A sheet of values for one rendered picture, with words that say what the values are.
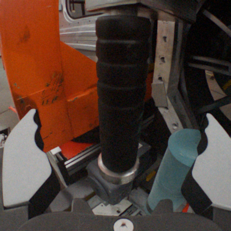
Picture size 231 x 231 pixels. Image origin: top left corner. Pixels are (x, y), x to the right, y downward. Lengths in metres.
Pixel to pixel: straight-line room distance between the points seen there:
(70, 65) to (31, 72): 0.13
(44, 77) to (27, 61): 0.07
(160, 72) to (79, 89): 0.28
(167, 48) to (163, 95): 0.10
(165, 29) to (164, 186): 0.30
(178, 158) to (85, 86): 0.40
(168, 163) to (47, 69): 0.36
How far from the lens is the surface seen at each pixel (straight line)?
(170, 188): 0.27
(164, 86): 0.33
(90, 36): 0.94
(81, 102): 0.50
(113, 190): 0.56
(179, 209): 0.76
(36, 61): 0.40
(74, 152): 0.86
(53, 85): 0.43
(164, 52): 0.32
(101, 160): 0.16
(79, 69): 0.49
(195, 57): 0.40
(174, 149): 0.22
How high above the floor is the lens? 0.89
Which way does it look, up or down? 33 degrees down
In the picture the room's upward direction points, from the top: 1 degrees clockwise
